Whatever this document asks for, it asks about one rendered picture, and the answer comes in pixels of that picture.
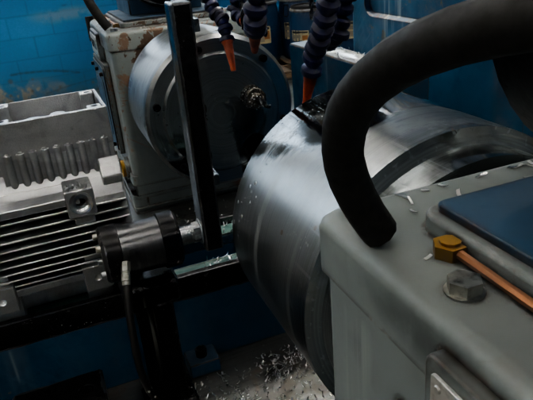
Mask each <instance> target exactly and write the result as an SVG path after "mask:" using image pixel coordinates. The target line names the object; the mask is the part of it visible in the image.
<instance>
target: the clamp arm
mask: <svg viewBox="0 0 533 400"><path fill-rule="evenodd" d="M164 9H165V14H166V19H167V30H168V35H169V41H170V46H171V56H172V61H173V67H174V76H175V82H176V87H177V93H178V103H179V109H180V114H181V119H182V129H183V135H184V141H185V146H186V155H187V161H188V167H189V172H190V182H191V187H192V193H193V198H194V208H195V213H196V221H194V222H190V224H191V225H194V224H197V223H198V224H199V225H200V227H199V225H195V226H193V230H194V232H195V233H196V232H200V231H201V234H198V235H195V239H196V240H199V241H195V243H197V242H201V244H202V245H203V247H204V248H205V250H206V251H207V252H210V251H213V250H217V249H220V248H223V246H224V245H223V239H222V232H221V226H220V215H219V209H218V203H217V192H216V185H220V177H219V174H218V173H217V172H216V171H215V170H214V169H213V161H212V156H211V149H210V143H209V131H208V126H207V119H206V113H205V102H204V95H203V90H202V83H201V72H200V66H199V59H198V53H197V42H196V36H195V32H200V24H199V19H198V18H196V17H193V12H192V6H191V2H190V1H187V0H170V1H165V2H164ZM200 229H201V230H200ZM201 238H202V240H200V239H201Z"/></svg>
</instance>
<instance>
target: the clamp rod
mask: <svg viewBox="0 0 533 400"><path fill-rule="evenodd" d="M195 225H199V224H198V223H197V224H194V225H191V224H188V225H183V226H179V229H180V232H181V235H182V242H183V244H189V243H193V242H195V241H199V240H196V239H195V235H198V234H201V231H200V232H196V233H195V232H194V230H193V226H195ZM199 227H200V225H199ZM200 240H202V238H201V239H200Z"/></svg>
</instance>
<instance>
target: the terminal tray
mask: <svg viewBox="0 0 533 400"><path fill-rule="evenodd" d="M114 155H116V153H115V149H114V145H113V134H112V130H111V126H110V122H109V115H108V110H107V107H106V105H105V103H104V102H103V101H102V99H101V98H100V96H99V95H98V93H97V92H96V90H95V89H91V90H82V91H77V92H72V93H67V94H58V95H53V96H48V97H43V98H34V99H29V100H24V101H19V102H11V103H6V104H1V105H0V168H1V171H2V176H3V178H4V182H5V185H6V187H12V188H13V189H15V190H16V189H17V188H18V187H19V185H20V184H24V185H25V186H26V187H29V186H30V185H31V182H35V181H36V183H38V184H41V183H43V181H44V179H48V180H49V181H50V182H53V181H54V180H55V179H56V177H58V176H59V177H60V178H61V179H65V178H66V177H67V175H69V174H72V175H73V176H74V177H76V176H78V175H79V172H80V171H83V172H84V173H85V174H89V173H90V170H91V169H94V170H95V171H99V168H98V159H99V158H103V157H107V156H114Z"/></svg>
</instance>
